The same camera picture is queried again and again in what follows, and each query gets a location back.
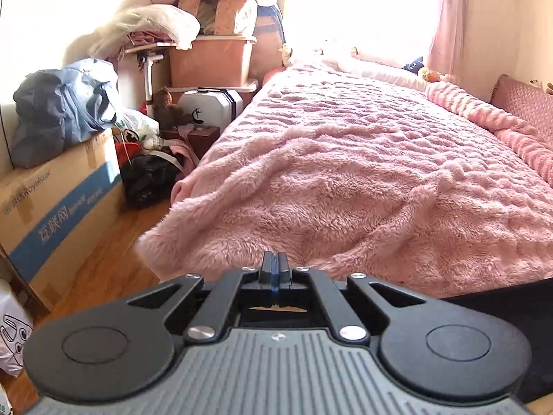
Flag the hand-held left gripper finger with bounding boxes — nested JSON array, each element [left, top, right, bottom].
[[273, 251, 433, 343], [123, 251, 276, 343]]

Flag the black pants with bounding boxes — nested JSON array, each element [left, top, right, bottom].
[[441, 280, 553, 404]]

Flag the pink fluffy blanket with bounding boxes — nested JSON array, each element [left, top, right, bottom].
[[136, 58, 553, 300]]

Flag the dark red wooden box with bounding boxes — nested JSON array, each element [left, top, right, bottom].
[[160, 125, 221, 162]]

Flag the black bag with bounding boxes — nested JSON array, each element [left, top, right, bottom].
[[121, 153, 183, 209]]

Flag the white hard case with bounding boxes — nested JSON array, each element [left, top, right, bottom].
[[177, 87, 244, 133]]

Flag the brown plush toy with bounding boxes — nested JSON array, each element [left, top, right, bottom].
[[153, 86, 193, 131]]

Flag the pink plastic storage bin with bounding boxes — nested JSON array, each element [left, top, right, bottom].
[[166, 35, 259, 91]]

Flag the cardboard box with blue stripe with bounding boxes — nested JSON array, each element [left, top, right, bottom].
[[0, 127, 127, 313]]

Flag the white adjustable side table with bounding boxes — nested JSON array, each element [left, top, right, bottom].
[[124, 42, 178, 118]]

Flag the orange plush toy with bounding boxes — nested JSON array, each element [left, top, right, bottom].
[[419, 67, 455, 84]]

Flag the pink ribbed blanket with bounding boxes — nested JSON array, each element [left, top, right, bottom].
[[425, 81, 553, 182]]

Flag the white plastic bag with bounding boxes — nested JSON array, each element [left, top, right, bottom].
[[0, 279, 34, 378]]

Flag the blue fabric bag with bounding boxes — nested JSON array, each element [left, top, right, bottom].
[[11, 58, 120, 169]]

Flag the white duvet pile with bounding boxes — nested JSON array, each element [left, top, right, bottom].
[[88, 4, 202, 59]]

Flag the pink quilted cushion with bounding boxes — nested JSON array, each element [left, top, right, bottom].
[[490, 74, 553, 136]]

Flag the pink curtain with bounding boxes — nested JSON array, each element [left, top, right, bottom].
[[428, 0, 470, 81]]

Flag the bedding bag with brown straps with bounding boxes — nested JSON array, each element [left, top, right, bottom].
[[177, 0, 260, 38]]

